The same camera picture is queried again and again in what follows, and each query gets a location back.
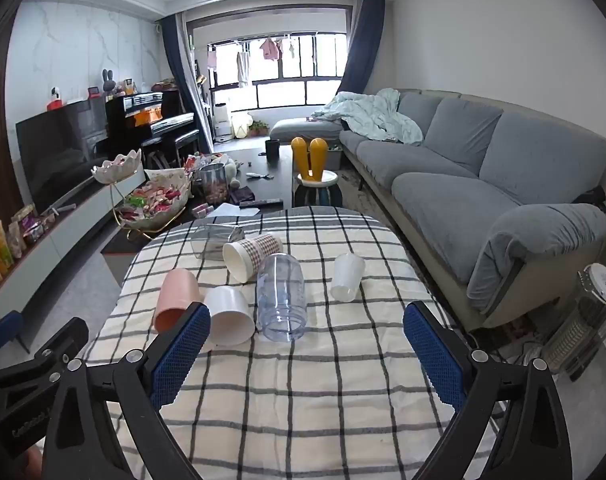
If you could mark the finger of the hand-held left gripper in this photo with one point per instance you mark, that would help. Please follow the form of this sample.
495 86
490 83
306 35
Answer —
3 332

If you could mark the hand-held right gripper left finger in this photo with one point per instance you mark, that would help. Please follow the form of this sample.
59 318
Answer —
180 350

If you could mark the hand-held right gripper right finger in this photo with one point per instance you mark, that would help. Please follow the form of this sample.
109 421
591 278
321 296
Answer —
435 355

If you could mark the pink plastic cup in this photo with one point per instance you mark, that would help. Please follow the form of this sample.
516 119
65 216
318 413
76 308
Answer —
175 295

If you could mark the wide white plastic cup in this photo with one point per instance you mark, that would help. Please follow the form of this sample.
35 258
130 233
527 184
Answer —
230 317

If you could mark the clear glass cup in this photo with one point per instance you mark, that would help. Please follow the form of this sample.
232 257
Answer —
210 242

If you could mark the clear plastic cup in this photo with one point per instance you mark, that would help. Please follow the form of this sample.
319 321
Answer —
280 295

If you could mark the brown checked paper cup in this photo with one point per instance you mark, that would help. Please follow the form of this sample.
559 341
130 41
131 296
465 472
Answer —
248 255

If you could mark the small white plastic cup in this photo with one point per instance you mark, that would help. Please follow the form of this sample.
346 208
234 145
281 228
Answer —
347 275

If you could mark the row of snack bags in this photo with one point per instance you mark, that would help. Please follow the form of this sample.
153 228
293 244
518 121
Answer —
13 240

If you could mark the white television cabinet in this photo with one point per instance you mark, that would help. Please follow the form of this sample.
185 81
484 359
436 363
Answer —
58 245

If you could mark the black white checked tablecloth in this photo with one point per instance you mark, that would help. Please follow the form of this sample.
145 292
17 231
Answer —
303 400

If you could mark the large white snack bowl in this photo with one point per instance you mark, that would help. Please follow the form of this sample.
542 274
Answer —
155 205

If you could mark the white paper sheet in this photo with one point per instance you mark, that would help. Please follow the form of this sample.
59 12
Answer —
233 210

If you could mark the white electric heater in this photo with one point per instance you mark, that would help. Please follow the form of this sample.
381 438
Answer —
590 320

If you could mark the black remote control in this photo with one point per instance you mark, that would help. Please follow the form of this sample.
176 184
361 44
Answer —
260 203

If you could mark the purple cloth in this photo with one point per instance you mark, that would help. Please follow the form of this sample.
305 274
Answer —
243 194

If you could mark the clear snack jar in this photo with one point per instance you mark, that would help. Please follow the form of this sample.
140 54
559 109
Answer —
214 185

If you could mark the grey sofa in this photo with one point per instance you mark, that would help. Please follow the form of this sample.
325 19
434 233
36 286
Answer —
483 180

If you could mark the black television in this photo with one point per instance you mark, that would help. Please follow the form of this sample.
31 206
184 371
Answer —
58 150

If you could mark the dark coffee table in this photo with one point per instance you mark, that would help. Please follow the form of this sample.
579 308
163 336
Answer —
268 180

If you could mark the small white leaf bowl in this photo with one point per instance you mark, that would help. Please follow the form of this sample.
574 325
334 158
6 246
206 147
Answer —
115 170

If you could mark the black mug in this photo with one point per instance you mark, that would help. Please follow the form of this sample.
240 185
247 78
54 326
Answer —
271 150

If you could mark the yellow rabbit ear stool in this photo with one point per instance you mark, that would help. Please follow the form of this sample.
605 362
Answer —
310 160

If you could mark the white air purifier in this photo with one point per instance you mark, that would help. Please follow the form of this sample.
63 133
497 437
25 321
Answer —
222 122

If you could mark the black upright piano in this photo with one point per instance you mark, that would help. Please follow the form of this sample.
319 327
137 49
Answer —
148 120

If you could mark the light blue blanket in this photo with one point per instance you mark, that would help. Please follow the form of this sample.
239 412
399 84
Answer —
373 117

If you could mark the blue curtain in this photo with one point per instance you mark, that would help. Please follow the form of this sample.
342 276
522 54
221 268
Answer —
180 80
363 45

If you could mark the grey plush rabbit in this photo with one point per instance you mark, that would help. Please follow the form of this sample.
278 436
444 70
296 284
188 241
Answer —
107 82

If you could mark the hanging white garment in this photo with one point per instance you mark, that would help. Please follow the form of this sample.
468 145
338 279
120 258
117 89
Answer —
243 67

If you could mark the hanging pink garment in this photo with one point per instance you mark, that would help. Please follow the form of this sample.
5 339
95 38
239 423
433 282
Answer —
270 49

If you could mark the white red security camera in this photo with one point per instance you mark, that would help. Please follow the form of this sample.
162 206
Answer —
55 99

